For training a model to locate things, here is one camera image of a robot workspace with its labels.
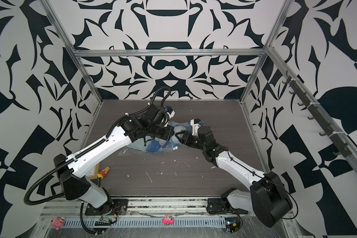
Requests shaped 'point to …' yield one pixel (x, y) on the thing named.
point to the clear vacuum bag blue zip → (140, 146)
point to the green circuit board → (232, 224)
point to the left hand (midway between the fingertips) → (173, 129)
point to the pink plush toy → (57, 222)
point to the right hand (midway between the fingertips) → (177, 133)
